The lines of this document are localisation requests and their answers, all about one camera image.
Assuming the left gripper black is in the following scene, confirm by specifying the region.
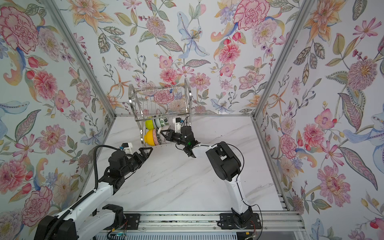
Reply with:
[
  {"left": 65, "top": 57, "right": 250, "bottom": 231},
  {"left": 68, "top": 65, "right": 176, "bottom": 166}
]
[{"left": 119, "top": 148, "right": 154, "bottom": 178}]

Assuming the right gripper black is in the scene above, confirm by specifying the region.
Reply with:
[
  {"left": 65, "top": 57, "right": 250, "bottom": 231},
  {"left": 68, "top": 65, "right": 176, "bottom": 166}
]
[{"left": 161, "top": 130, "right": 189, "bottom": 149}]

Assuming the yellow bowl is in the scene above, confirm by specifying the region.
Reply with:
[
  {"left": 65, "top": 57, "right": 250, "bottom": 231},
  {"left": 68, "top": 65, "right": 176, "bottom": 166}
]
[{"left": 144, "top": 130, "right": 155, "bottom": 146}]

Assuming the lime green bowl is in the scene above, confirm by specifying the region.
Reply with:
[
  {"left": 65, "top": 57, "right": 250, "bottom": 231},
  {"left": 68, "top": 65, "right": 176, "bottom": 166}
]
[{"left": 145, "top": 120, "right": 156, "bottom": 130}]

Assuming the steel wire dish rack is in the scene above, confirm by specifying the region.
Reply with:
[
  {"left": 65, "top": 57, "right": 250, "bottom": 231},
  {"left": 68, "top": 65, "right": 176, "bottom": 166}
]
[{"left": 128, "top": 79, "right": 192, "bottom": 147}]

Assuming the pink striped bowl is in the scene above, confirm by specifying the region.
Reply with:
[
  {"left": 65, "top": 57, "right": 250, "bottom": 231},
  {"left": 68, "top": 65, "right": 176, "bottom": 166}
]
[{"left": 159, "top": 134, "right": 167, "bottom": 145}]

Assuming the pale teal glass bowl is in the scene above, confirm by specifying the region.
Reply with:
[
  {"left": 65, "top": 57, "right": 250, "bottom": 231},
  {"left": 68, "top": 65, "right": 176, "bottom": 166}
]
[{"left": 156, "top": 119, "right": 162, "bottom": 128}]

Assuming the black white floral bowl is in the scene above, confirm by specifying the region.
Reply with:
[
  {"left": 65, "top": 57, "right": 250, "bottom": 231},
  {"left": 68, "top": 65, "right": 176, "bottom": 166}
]
[{"left": 153, "top": 130, "right": 161, "bottom": 146}]

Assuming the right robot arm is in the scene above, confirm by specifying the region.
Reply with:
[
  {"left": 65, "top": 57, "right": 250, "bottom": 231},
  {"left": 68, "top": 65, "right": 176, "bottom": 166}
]
[{"left": 160, "top": 126, "right": 253, "bottom": 229}]

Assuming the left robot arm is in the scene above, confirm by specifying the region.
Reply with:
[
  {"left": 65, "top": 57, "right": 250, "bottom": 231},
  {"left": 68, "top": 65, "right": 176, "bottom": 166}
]
[{"left": 34, "top": 147, "right": 153, "bottom": 240}]

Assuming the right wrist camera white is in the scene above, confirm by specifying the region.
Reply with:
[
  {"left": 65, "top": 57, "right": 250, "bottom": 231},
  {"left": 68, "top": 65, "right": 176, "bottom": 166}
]
[{"left": 173, "top": 117, "right": 184, "bottom": 134}]

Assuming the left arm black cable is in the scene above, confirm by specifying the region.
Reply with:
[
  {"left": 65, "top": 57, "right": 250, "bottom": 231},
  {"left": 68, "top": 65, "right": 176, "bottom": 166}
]
[{"left": 43, "top": 144, "right": 121, "bottom": 240}]

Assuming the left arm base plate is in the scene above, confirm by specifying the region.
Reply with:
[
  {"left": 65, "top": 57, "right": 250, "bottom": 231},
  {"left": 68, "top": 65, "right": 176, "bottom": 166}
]
[{"left": 105, "top": 214, "right": 141, "bottom": 231}]

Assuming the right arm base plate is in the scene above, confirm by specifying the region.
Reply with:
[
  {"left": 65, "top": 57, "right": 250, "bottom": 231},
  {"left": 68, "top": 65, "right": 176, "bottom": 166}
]
[{"left": 217, "top": 213, "right": 262, "bottom": 230}]

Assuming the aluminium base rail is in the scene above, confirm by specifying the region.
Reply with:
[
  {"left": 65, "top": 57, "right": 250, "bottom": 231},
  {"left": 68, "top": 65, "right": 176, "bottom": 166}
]
[{"left": 95, "top": 210, "right": 306, "bottom": 233}]

